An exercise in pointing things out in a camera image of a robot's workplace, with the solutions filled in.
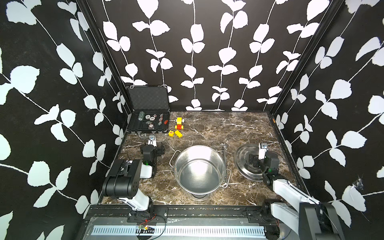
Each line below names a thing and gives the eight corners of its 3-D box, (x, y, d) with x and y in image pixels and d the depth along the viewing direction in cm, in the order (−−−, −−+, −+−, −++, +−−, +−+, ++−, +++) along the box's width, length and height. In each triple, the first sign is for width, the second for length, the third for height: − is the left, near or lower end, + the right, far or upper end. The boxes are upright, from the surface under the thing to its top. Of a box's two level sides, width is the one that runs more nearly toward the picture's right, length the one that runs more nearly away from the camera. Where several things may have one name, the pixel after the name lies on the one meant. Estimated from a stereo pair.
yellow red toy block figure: (175, 130, 110) (175, 126, 107) (176, 121, 116) (176, 117, 113) (183, 130, 111) (183, 126, 107) (184, 121, 116) (183, 117, 113)
